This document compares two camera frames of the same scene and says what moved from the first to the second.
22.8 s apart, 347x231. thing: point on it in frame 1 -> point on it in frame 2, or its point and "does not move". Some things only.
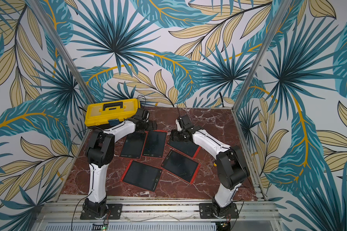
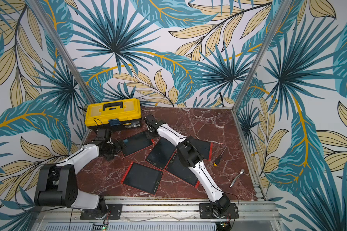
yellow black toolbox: x=102 y=115 does not move
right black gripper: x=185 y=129 -> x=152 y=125
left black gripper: x=151 y=127 -> x=118 y=148
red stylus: x=126 y=170 does not move
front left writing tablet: x=141 y=175 does not move
